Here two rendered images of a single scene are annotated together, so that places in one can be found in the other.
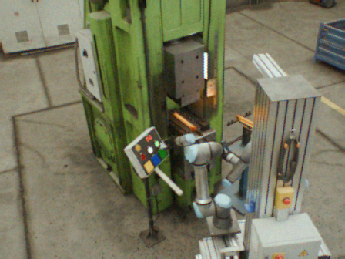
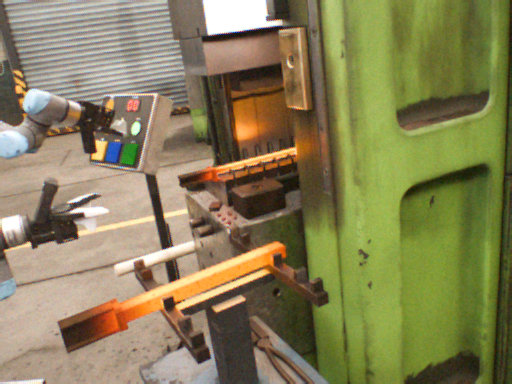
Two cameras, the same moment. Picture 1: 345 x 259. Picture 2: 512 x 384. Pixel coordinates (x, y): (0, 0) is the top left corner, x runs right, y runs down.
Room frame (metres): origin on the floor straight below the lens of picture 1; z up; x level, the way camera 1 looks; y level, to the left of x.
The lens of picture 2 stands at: (3.24, -1.44, 1.36)
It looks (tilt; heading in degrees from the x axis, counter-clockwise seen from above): 19 degrees down; 99
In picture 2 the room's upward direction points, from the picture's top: 8 degrees counter-clockwise
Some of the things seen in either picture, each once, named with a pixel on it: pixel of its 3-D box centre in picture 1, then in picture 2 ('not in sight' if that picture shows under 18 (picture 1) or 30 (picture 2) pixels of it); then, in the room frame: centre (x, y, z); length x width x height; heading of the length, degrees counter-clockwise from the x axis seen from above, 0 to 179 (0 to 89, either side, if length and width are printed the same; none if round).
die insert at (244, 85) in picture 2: not in sight; (282, 71); (3.16, -0.09, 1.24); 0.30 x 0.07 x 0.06; 31
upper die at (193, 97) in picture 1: (177, 89); (262, 46); (3.11, -0.09, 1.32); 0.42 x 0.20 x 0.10; 31
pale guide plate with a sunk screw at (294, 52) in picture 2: (209, 87); (295, 69); (3.21, -0.40, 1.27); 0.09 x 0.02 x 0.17; 121
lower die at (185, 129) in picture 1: (179, 122); (277, 167); (3.11, -0.09, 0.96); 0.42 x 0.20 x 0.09; 31
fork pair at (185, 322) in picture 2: not in sight; (253, 303); (3.12, -0.84, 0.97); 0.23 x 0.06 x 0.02; 36
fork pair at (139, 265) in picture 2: not in sight; (193, 251); (2.98, -0.64, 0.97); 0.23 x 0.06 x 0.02; 36
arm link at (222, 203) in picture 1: (222, 205); not in sight; (1.96, -0.33, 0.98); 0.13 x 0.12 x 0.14; 99
